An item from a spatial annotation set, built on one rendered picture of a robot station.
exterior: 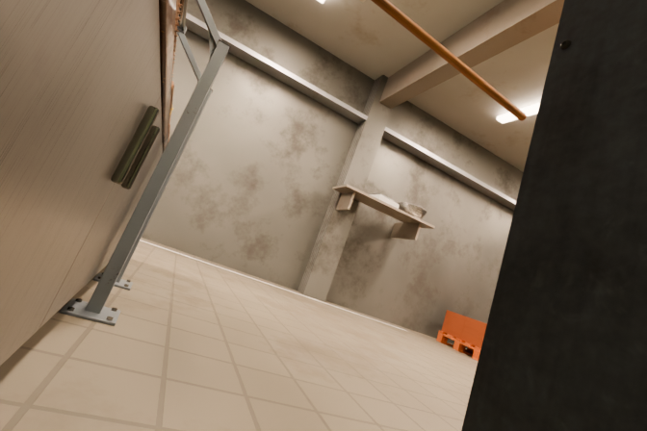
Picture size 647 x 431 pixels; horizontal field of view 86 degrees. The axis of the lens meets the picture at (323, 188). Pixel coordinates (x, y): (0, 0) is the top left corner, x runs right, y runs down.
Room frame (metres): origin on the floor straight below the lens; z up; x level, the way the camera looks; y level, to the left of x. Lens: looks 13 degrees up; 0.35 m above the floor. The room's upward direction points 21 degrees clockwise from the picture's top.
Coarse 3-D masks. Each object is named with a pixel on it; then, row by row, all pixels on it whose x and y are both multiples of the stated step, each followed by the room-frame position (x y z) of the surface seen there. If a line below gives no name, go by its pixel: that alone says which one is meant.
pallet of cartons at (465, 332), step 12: (444, 324) 4.88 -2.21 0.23; (456, 324) 4.67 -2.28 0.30; (468, 324) 4.47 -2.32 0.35; (480, 324) 4.27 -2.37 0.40; (444, 336) 4.82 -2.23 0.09; (456, 336) 4.62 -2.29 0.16; (468, 336) 4.43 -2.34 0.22; (480, 336) 4.23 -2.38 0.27; (456, 348) 4.52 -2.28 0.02; (468, 348) 5.03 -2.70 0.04; (480, 348) 4.18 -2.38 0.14
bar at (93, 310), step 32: (192, 64) 1.51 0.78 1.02; (192, 96) 1.09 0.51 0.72; (192, 128) 1.54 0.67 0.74; (160, 160) 1.09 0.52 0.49; (160, 192) 1.54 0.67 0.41; (128, 224) 1.09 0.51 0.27; (128, 256) 1.54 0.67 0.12; (96, 288) 1.09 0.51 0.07; (128, 288) 1.52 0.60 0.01; (96, 320) 1.05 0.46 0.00
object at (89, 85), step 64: (0, 0) 0.13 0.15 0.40; (64, 0) 0.17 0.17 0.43; (128, 0) 0.25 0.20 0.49; (0, 64) 0.16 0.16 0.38; (64, 64) 0.21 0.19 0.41; (128, 64) 0.34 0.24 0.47; (0, 128) 0.19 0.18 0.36; (64, 128) 0.27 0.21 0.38; (128, 128) 0.50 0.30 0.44; (0, 192) 0.23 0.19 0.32; (64, 192) 0.36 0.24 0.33; (128, 192) 0.88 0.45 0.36; (0, 256) 0.29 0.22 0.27; (64, 256) 0.52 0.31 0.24; (0, 320) 0.39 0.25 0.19
